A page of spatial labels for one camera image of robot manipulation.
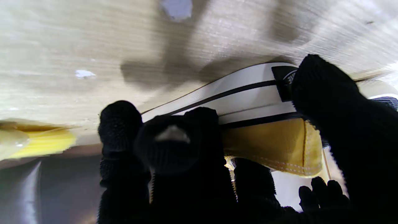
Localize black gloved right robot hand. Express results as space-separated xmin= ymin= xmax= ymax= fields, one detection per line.
xmin=97 ymin=54 xmax=398 ymax=224

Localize brown leather sofa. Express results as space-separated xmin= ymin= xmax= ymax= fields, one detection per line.
xmin=0 ymin=145 xmax=104 ymax=224

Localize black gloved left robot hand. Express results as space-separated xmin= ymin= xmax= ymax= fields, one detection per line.
xmin=298 ymin=177 xmax=351 ymax=214

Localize white paper scrap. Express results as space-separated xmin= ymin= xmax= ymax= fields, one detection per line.
xmin=160 ymin=0 xmax=193 ymax=21
xmin=75 ymin=69 xmax=97 ymax=79

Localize wooden hand brush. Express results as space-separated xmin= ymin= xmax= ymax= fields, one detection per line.
xmin=0 ymin=120 xmax=77 ymax=161

